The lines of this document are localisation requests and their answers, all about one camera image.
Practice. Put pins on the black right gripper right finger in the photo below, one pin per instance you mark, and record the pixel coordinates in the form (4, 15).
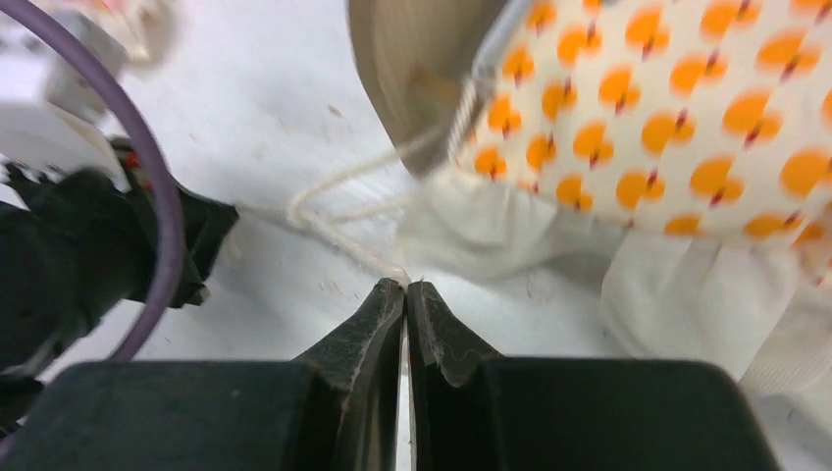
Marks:
(476, 409)

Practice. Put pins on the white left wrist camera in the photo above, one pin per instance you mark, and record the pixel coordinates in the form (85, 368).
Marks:
(49, 113)

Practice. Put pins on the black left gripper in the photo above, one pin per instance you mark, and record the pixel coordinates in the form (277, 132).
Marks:
(76, 248)

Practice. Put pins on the wooden pet bed frame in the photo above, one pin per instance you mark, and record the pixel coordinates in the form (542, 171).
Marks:
(412, 58)

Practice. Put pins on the orange patterned bed cushion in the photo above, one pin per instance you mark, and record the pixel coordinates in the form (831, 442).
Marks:
(688, 142)

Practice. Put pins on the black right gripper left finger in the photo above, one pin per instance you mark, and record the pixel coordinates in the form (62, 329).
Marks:
(333, 407)

